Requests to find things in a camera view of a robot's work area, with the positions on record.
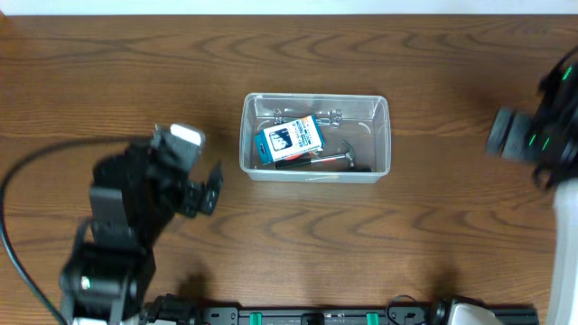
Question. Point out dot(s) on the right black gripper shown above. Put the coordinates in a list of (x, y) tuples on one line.
[(543, 176)]

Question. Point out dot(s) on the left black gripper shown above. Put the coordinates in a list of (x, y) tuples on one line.
[(194, 199)]

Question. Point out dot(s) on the blue white product box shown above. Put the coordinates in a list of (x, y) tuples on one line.
[(275, 143)]

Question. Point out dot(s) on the clear plastic container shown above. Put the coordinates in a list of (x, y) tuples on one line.
[(365, 126)]

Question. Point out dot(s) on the red handled pliers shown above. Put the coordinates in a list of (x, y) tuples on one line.
[(300, 156)]

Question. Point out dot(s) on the small claw hammer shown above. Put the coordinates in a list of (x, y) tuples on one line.
[(349, 155)]

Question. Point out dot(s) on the silver wrench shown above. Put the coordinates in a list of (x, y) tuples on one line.
[(331, 118)]

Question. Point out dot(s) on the black yellow screwdriver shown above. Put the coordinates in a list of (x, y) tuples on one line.
[(360, 169)]

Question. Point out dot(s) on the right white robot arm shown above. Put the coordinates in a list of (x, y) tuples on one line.
[(547, 140)]

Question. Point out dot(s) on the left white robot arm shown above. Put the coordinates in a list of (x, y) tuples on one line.
[(134, 196)]

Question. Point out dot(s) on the black mounting rail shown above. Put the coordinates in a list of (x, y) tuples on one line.
[(402, 310)]

